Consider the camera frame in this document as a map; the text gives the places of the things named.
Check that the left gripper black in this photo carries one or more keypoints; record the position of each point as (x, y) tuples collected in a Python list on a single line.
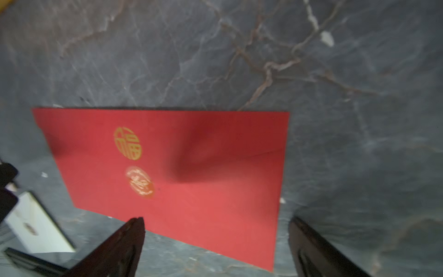
[(8, 199)]

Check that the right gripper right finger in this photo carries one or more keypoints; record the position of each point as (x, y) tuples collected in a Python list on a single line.
[(314, 256)]

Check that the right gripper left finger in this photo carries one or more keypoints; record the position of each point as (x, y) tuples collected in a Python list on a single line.
[(118, 256)]

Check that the cream white envelope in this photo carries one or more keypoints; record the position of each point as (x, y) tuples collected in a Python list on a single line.
[(35, 229)]

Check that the red envelope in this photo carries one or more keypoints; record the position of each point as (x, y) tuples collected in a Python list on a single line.
[(211, 179)]

